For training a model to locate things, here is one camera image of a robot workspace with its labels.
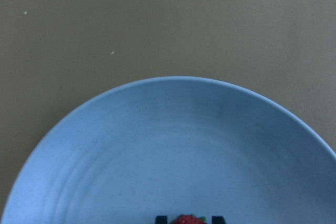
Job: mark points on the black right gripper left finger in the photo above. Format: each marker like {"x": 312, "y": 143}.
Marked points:
{"x": 161, "y": 220}

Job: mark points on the red strawberry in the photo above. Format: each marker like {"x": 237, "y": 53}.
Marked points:
{"x": 188, "y": 219}

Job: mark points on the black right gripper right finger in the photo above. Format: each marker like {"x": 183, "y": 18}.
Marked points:
{"x": 218, "y": 220}

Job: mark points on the blue plate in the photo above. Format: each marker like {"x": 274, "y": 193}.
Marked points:
{"x": 172, "y": 146}

